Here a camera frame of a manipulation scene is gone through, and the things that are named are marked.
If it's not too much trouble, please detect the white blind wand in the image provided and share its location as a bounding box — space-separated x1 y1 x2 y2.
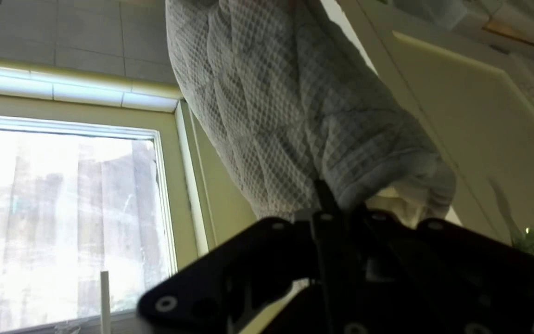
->
100 271 112 334

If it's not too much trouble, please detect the grey quilted oven mitt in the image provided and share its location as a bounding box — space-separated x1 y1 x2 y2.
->
165 0 457 229

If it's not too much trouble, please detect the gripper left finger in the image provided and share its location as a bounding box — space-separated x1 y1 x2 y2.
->
137 180 365 334

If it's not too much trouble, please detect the cream cabinet door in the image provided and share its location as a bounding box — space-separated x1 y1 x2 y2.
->
378 29 534 260

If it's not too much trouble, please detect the window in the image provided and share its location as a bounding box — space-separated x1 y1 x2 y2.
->
0 114 178 334

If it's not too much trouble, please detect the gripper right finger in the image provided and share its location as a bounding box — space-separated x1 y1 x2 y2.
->
359 208 534 334

